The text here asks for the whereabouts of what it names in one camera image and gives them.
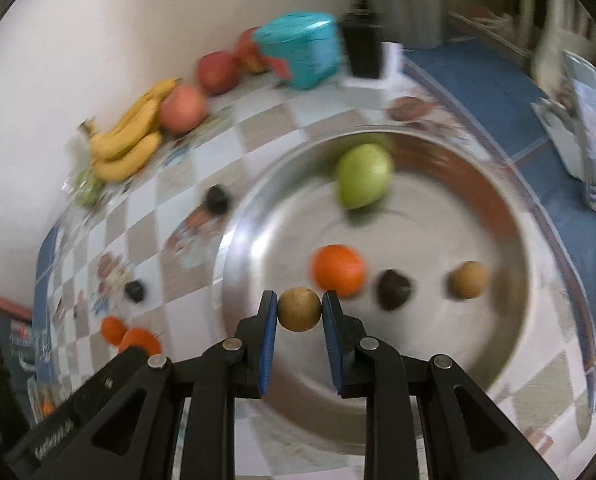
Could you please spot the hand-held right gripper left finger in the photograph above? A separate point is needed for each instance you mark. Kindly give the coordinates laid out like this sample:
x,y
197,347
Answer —
x,y
268,345

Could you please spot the green mango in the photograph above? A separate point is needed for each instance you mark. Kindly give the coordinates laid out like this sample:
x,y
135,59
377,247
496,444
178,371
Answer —
x,y
363,177

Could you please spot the teal plastic box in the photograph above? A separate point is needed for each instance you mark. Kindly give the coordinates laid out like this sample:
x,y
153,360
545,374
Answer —
x,y
298,52

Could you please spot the red apple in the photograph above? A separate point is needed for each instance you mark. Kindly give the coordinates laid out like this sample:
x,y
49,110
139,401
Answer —
x,y
219,72
248,52

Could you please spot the small brown round fruit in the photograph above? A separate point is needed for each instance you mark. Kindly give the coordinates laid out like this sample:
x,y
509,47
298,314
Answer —
x,y
467,280
299,310

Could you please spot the plastic bag of green fruit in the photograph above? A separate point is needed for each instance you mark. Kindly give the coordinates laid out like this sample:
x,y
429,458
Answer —
x,y
88,190

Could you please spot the steel thermos kettle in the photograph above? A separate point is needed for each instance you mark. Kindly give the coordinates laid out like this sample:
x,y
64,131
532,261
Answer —
x,y
407,10

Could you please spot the pale pink apple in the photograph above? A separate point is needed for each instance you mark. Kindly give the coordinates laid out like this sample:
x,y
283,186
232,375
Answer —
x,y
183,110

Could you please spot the orange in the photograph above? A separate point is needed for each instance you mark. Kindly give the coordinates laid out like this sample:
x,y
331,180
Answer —
x,y
112,330
339,270
142,342

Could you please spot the round steel plate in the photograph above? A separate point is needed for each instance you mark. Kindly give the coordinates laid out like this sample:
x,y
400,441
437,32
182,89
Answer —
x,y
427,360

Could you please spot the bunch of yellow bananas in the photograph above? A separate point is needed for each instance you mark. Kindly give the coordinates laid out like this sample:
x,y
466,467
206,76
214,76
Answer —
x,y
128,155

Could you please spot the smartphone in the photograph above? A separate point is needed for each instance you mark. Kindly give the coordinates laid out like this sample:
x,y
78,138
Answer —
x,y
595,130

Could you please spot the white phone stand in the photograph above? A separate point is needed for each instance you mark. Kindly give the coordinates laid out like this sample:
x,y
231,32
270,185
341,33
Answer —
x,y
557,135

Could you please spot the white plastic chair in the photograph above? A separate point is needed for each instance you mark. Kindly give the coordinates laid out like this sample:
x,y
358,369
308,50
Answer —
x,y
577,15

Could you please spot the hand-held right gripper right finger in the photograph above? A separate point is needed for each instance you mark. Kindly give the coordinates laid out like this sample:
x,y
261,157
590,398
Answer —
x,y
334,345

